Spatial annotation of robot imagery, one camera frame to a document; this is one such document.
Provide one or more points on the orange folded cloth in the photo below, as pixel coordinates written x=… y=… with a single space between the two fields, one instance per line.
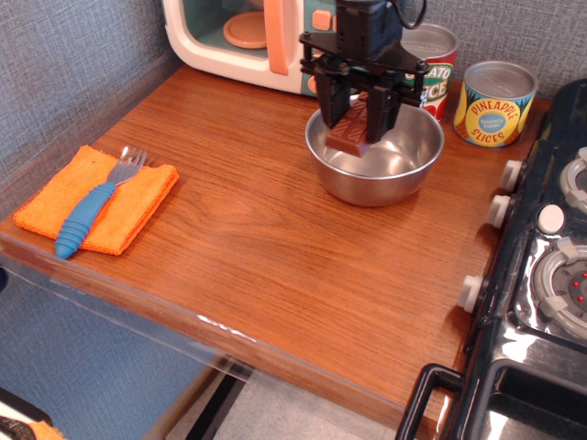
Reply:
x=123 y=216

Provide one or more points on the brown chocolate bar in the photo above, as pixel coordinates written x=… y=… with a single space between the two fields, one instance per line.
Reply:
x=349 y=134

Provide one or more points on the pineapple slices can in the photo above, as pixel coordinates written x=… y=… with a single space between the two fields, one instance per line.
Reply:
x=495 y=100

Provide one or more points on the black toy stove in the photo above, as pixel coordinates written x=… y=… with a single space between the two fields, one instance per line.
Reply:
x=525 y=370

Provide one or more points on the silver metal pan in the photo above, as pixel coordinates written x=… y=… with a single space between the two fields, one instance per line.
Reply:
x=389 y=171

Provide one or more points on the teal toy microwave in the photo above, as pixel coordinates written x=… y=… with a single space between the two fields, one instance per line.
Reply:
x=253 y=42

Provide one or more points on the white stove knob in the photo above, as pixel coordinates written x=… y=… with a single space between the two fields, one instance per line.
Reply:
x=510 y=174
x=469 y=292
x=498 y=210

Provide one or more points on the tomato sauce can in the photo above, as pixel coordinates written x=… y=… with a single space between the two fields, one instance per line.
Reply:
x=438 y=47

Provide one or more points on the blue handled fork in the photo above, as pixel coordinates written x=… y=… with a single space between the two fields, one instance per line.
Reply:
x=78 y=223

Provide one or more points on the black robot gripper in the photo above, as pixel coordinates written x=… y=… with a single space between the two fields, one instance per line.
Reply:
x=364 y=53

